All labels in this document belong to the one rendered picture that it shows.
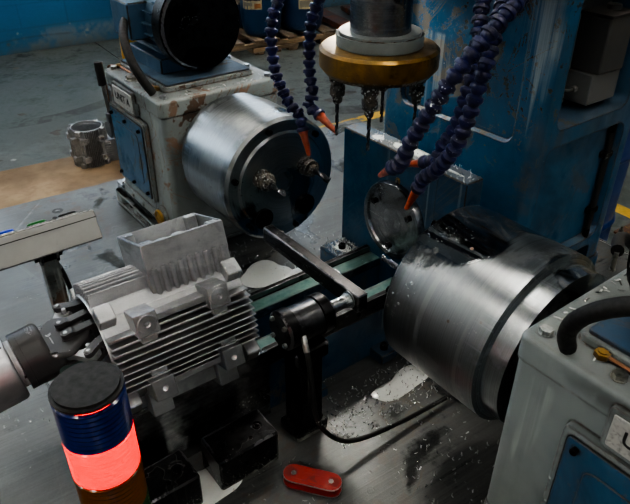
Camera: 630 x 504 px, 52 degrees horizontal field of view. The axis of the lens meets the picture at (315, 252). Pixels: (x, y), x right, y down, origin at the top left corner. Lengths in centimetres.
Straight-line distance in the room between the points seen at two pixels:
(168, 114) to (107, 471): 87
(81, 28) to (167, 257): 578
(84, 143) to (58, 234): 242
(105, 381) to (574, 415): 46
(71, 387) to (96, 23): 614
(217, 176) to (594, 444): 78
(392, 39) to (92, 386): 62
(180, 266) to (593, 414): 52
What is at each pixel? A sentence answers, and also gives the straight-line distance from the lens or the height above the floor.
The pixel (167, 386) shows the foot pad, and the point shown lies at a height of 100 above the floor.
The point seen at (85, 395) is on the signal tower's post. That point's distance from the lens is 56.
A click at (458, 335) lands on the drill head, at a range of 81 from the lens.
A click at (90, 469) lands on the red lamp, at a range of 60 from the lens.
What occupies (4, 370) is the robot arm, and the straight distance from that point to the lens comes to 85.
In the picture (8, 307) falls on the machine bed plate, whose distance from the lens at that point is 144.
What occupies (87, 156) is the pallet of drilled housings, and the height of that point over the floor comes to 22.
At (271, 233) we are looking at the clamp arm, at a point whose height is 103.
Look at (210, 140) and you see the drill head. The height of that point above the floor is 112.
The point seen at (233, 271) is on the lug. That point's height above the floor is 110.
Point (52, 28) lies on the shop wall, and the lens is 653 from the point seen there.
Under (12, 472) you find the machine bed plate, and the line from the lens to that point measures 111.
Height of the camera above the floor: 159
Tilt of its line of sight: 33 degrees down
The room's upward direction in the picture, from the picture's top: straight up
